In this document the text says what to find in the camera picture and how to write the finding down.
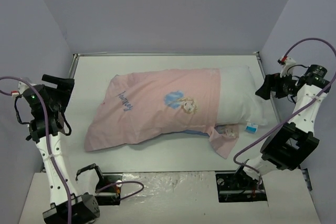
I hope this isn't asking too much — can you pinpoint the white pillow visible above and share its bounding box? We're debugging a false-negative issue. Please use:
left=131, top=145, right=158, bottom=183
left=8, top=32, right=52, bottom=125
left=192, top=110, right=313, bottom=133
left=216, top=66, right=268, bottom=126

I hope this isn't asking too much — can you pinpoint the pink and blue Frozen pillowcase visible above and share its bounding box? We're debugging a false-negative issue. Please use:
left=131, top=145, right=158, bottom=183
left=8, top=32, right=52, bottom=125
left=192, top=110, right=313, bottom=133
left=85, top=68, right=239, bottom=158

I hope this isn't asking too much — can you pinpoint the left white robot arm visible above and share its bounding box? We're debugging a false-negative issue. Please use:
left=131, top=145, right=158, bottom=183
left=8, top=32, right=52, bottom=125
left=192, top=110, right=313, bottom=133
left=12, top=74, right=106, bottom=223

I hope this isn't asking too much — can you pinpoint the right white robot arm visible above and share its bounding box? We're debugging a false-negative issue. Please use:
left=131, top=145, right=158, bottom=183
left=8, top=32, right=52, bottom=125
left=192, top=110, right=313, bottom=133
left=233, top=65, right=330, bottom=189

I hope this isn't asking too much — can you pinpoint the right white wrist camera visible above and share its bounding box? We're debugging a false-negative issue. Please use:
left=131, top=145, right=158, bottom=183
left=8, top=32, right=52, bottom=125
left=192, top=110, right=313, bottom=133
left=278, top=56, right=296, bottom=78

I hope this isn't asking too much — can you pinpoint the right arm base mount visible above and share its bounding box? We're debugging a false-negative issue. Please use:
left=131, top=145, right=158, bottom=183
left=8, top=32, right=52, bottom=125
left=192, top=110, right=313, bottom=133
left=215, top=172, right=267, bottom=203

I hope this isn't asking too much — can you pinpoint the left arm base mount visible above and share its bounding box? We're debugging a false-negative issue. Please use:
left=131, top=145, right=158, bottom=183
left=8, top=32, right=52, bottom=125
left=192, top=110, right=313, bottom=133
left=94, top=173, right=124, bottom=207

